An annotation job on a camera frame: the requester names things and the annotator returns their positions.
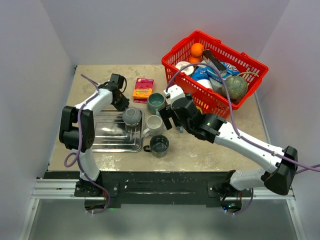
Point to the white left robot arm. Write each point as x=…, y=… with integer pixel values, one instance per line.
x=77, y=130

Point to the steel drying tray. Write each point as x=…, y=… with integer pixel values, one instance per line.
x=112, y=135

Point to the dark long carton box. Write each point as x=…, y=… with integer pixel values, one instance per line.
x=212, y=60

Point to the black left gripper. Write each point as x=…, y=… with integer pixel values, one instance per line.
x=125, y=103

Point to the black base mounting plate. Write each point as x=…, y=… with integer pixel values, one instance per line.
x=209, y=189

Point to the blue plastic snack bag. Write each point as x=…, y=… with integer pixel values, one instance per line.
x=200, y=73

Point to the dark grey upside-down mug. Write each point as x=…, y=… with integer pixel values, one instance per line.
x=158, y=146

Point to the Scrub Mommy sponge pack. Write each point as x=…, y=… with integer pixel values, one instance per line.
x=142, y=90

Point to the orange fruit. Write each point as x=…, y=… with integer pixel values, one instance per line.
x=193, y=60
x=196, y=50

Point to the red plastic shopping basket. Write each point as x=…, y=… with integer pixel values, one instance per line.
x=207, y=99

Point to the green netted melon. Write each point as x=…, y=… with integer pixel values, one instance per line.
x=236, y=85

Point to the upper orange fruit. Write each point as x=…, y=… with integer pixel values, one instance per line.
x=196, y=50

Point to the blue M&M's bag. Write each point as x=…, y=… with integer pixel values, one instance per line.
x=230, y=68

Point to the teal green ceramic mug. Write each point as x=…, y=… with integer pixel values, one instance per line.
x=155, y=102

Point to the lower orange fruit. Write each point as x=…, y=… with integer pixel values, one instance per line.
x=193, y=60

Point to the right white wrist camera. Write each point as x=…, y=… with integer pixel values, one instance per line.
x=173, y=93

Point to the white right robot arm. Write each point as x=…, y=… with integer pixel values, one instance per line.
x=277, y=165

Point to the grey-blue white-lined mug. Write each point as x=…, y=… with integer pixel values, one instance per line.
x=180, y=129

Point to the light grey-blue upside-down mug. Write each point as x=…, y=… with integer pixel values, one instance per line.
x=131, y=116

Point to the pale grey upside-down mug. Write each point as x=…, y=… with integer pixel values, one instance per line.
x=154, y=126

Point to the blue Harry's box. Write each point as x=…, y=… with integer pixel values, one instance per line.
x=214, y=79

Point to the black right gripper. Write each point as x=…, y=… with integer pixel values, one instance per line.
x=167, y=113

